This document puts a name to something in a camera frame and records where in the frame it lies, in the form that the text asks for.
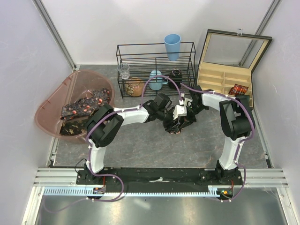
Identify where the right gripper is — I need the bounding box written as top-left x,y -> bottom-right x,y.
179,103 -> 207,129

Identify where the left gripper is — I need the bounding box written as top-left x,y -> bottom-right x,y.
157,107 -> 180,133

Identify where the black floral rose tie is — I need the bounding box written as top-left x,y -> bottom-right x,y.
163,116 -> 197,134

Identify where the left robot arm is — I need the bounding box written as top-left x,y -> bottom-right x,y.
86,94 -> 187,184

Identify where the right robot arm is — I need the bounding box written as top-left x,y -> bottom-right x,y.
185,86 -> 255,185

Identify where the black cup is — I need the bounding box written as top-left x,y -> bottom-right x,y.
168,68 -> 182,90

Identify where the rolled red patterned tie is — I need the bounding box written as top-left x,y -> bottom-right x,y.
228,84 -> 249,96

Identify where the light blue mug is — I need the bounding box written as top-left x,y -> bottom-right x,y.
149,69 -> 168,91

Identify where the rolled dark green tie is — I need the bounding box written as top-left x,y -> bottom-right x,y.
236,94 -> 250,102

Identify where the wooden tie storage box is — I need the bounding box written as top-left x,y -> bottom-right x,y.
196,29 -> 272,107

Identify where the brown ceramic bowl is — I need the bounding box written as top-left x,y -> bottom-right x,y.
125,77 -> 145,97

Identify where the tall blue plastic cup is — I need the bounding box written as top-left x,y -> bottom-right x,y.
164,34 -> 181,61

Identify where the clear drinking glass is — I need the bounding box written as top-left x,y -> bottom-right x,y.
117,63 -> 130,80

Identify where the dark floral tie in basket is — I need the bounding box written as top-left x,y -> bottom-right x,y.
60,88 -> 111,121

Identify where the brown paisley tie in basket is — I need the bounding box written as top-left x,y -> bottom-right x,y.
60,120 -> 85,136

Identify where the pink plastic basket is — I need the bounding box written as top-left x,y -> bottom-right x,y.
34,70 -> 115,143

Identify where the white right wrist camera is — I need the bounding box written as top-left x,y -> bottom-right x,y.
184,97 -> 193,107

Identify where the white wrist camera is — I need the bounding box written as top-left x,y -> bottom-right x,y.
173,99 -> 187,120
184,97 -> 193,107

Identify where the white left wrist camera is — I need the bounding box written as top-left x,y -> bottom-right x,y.
173,99 -> 187,120

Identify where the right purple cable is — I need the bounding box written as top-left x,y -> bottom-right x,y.
179,83 -> 256,203

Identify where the purple cable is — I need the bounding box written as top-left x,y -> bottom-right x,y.
43,74 -> 185,213
179,83 -> 256,203

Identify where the black wire rack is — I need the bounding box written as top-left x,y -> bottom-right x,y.
116,42 -> 196,98

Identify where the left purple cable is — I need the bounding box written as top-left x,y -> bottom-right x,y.
43,74 -> 185,213

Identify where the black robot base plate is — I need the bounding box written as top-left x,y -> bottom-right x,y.
76,166 -> 243,193

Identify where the grey slotted cable duct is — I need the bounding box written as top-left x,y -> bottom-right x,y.
44,186 -> 235,196

